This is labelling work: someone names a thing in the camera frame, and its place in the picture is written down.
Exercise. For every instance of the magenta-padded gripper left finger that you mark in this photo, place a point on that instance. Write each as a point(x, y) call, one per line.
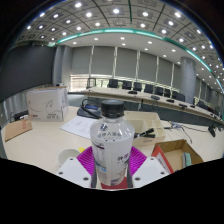
point(73, 171)

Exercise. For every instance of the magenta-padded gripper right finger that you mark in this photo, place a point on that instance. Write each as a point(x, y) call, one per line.
point(150, 171)

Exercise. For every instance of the clear bottle with black cap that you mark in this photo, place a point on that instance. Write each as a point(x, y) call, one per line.
point(111, 143)

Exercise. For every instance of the open cardboard box, red label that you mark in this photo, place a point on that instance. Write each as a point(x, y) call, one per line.
point(173, 155)

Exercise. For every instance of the grey whiteboard eraser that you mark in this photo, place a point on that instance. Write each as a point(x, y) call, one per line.
point(187, 159)

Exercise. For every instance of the white printed paper sheet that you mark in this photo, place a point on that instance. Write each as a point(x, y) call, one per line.
point(80, 126)

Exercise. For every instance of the beige compartment tray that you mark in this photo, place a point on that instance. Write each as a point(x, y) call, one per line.
point(150, 125)

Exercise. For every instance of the small brown cardboard box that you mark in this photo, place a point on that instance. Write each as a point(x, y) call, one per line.
point(18, 128)

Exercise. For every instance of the white printed cardboard box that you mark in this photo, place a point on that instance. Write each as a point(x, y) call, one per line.
point(46, 104)

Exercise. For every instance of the black tabletop microphone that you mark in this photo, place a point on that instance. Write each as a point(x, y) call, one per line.
point(212, 131)

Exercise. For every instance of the small black device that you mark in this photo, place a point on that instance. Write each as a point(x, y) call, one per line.
point(20, 115)

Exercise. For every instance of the row of black desk microphones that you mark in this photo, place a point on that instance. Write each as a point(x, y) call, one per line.
point(132, 92)

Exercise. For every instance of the long conference desk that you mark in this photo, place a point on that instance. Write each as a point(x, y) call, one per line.
point(116, 91)

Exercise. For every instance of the row of black office chairs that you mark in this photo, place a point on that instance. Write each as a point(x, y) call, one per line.
point(113, 83)

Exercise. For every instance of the group of ceiling lights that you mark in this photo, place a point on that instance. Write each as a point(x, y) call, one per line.
point(115, 11)

